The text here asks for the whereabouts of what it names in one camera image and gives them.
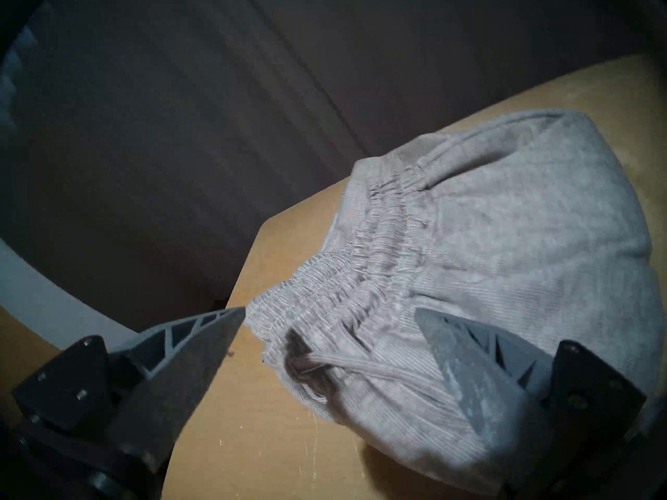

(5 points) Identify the light wooden table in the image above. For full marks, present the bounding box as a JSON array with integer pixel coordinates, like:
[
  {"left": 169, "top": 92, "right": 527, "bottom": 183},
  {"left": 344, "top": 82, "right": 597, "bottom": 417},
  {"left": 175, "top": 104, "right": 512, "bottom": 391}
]
[{"left": 162, "top": 54, "right": 667, "bottom": 500}]

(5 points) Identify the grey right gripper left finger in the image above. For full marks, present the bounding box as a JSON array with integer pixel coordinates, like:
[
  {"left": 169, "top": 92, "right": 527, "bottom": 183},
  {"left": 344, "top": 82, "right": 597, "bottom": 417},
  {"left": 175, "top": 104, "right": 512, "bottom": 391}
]
[{"left": 13, "top": 306, "right": 246, "bottom": 471}]

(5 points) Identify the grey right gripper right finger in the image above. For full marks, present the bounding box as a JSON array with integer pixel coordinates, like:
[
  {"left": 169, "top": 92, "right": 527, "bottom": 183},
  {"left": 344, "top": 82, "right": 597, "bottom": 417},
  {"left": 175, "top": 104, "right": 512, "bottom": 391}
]
[{"left": 414, "top": 307, "right": 647, "bottom": 492}]

